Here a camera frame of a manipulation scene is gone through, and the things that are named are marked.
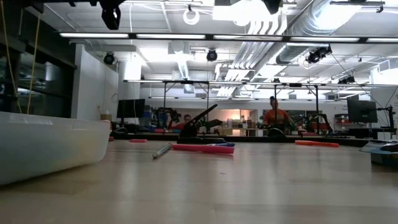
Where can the grey pen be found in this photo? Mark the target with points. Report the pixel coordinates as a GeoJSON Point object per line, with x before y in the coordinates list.
{"type": "Point", "coordinates": [161, 151]}

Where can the translucent plastic storage box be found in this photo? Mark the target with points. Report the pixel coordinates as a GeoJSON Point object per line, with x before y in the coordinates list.
{"type": "Point", "coordinates": [46, 146]}

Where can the blue pen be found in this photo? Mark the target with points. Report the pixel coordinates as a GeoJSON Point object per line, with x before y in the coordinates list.
{"type": "Point", "coordinates": [225, 144]}

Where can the pink pen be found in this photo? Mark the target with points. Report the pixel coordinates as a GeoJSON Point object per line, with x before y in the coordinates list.
{"type": "Point", "coordinates": [202, 148]}

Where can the blue card pack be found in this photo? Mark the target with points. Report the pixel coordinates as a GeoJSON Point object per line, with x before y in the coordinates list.
{"type": "Point", "coordinates": [377, 147]}

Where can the background black robot arm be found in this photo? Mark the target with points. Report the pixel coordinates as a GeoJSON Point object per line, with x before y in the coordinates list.
{"type": "Point", "coordinates": [314, 123]}
{"type": "Point", "coordinates": [169, 115]}

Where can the round black ceiling spotlight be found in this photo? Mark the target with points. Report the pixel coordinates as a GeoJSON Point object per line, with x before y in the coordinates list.
{"type": "Point", "coordinates": [211, 55]}
{"type": "Point", "coordinates": [109, 58]}

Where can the long ceiling light strip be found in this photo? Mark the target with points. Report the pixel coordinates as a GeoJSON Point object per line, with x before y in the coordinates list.
{"type": "Point", "coordinates": [171, 36]}

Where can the black computer monitor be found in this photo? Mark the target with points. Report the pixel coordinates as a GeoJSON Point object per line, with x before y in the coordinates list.
{"type": "Point", "coordinates": [362, 111]}
{"type": "Point", "coordinates": [130, 108]}

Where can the cardboard box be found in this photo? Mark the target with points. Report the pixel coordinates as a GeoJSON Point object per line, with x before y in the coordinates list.
{"type": "Point", "coordinates": [105, 117]}

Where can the person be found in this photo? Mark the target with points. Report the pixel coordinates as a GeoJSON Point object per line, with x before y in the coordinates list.
{"type": "Point", "coordinates": [186, 119]}
{"type": "Point", "coordinates": [275, 116]}

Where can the black clamp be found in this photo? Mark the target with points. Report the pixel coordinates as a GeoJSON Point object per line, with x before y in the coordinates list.
{"type": "Point", "coordinates": [118, 130]}

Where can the lit storage shelf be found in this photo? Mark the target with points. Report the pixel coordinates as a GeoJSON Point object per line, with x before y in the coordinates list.
{"type": "Point", "coordinates": [236, 123]}

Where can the pink eraser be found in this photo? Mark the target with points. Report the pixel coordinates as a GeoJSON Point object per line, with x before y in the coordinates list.
{"type": "Point", "coordinates": [138, 141]}

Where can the silver ventilation duct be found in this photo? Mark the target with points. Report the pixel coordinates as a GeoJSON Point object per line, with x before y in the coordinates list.
{"type": "Point", "coordinates": [311, 21]}

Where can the black ceiling camera cluster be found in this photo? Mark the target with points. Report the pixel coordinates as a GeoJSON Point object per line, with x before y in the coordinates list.
{"type": "Point", "coordinates": [317, 55]}
{"type": "Point", "coordinates": [346, 80]}

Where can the black table frame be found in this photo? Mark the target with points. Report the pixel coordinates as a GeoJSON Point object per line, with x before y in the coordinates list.
{"type": "Point", "coordinates": [258, 139]}

